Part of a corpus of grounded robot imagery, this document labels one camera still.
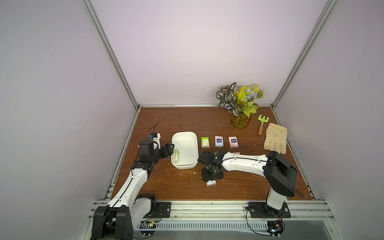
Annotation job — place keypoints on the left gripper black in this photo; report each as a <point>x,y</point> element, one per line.
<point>168,151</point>

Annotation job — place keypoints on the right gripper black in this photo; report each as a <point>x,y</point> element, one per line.
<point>212,172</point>

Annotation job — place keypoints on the blue tempo tissue pack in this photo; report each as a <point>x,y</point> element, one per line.
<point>211,183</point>

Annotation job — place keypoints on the green edge tissue pack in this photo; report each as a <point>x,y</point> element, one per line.
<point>176,157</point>

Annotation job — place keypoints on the white plastic storage box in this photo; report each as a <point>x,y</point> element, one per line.
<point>187,145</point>

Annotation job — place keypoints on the green pocket tissue pack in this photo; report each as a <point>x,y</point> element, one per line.
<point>205,142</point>

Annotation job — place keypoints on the blue pocket tissue pack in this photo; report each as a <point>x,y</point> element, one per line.
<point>219,142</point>

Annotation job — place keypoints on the pink pocket tissue pack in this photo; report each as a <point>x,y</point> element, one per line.
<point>233,142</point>

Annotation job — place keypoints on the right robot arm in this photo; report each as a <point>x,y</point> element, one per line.
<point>279,172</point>

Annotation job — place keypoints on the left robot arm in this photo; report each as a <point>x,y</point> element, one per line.
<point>125,211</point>

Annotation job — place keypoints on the beige work glove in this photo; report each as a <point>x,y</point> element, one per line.
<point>276,139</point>

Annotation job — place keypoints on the green toy garden rake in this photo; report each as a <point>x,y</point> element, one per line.
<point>263,120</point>

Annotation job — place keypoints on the potted artificial plant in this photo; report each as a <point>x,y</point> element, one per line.
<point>239,102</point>

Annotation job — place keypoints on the left circuit board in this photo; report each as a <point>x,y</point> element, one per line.
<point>147,229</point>

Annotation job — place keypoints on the circuit board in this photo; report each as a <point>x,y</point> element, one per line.
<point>275,228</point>
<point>147,229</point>

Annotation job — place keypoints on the right circuit board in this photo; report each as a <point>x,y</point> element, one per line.
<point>275,228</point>

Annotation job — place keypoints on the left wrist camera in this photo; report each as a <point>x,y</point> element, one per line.
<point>155,137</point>

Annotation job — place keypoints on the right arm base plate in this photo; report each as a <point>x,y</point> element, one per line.
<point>262,211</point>

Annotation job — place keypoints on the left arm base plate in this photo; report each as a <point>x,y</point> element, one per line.
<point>159,209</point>

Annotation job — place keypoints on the aluminium front rail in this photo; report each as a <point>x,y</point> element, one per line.
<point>236,210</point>

